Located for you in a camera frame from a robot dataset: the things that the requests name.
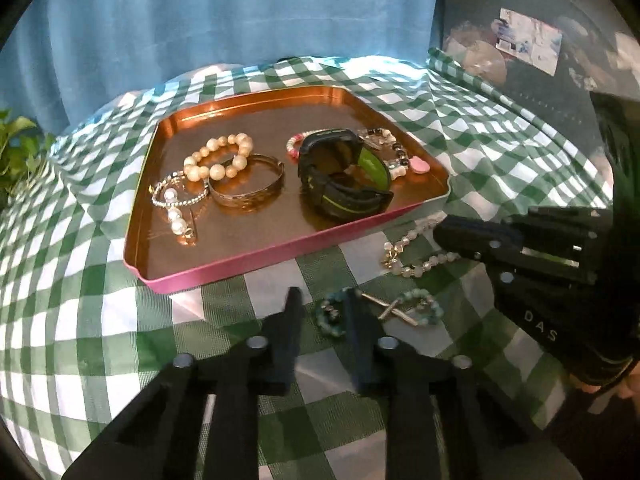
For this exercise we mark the copper metal tray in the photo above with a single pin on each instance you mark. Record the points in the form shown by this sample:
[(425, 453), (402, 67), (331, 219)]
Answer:
[(260, 232)]

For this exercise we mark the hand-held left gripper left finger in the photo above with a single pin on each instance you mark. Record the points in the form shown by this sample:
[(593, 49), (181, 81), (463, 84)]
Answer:
[(292, 330)]

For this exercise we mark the gold bangle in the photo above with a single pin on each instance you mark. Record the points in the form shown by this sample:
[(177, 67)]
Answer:
[(240, 199)]

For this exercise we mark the blue curtain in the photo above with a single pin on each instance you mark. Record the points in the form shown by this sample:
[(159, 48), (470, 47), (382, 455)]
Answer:
[(200, 20)]

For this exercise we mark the green white checkered tablecloth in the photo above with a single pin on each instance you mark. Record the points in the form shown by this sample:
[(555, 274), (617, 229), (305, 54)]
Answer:
[(75, 310)]

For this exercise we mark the white paper sticker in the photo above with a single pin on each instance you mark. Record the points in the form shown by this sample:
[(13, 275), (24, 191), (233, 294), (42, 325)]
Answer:
[(535, 42)]

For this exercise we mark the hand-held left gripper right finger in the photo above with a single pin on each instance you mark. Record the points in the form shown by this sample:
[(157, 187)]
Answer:
[(356, 335)]

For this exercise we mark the dark cabinet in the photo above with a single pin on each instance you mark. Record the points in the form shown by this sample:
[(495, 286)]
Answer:
[(550, 100)]

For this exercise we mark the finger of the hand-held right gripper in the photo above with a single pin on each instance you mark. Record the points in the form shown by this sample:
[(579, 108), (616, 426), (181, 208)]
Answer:
[(480, 245), (550, 222)]

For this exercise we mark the potted green plant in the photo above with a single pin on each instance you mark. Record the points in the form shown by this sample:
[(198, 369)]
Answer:
[(20, 135)]

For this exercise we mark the black green wristwatch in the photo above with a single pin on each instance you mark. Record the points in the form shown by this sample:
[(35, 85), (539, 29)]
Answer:
[(340, 201)]

